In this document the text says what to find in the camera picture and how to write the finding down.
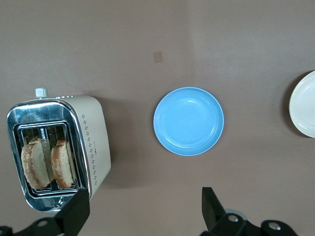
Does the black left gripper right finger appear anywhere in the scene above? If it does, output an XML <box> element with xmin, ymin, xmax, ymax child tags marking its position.
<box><xmin>200</xmin><ymin>187</ymin><xmax>261</xmax><ymax>236</ymax></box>

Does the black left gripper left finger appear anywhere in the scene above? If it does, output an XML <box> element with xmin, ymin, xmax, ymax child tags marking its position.
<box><xmin>13</xmin><ymin>188</ymin><xmax>91</xmax><ymax>236</ymax></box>

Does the toasted bread slice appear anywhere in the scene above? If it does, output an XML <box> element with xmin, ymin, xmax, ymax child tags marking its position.
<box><xmin>51</xmin><ymin>139</ymin><xmax>76</xmax><ymax>189</ymax></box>
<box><xmin>21</xmin><ymin>137</ymin><xmax>54</xmax><ymax>190</ymax></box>

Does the blue plate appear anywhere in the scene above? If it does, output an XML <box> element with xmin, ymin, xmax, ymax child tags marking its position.
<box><xmin>153</xmin><ymin>87</ymin><xmax>225</xmax><ymax>156</ymax></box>

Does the beige plate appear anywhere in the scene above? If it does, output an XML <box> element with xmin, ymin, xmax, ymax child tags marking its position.
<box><xmin>288</xmin><ymin>70</ymin><xmax>315</xmax><ymax>138</ymax></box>

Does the beige and chrome toaster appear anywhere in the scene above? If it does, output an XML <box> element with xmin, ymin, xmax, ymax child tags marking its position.
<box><xmin>6</xmin><ymin>86</ymin><xmax>112</xmax><ymax>212</ymax></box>

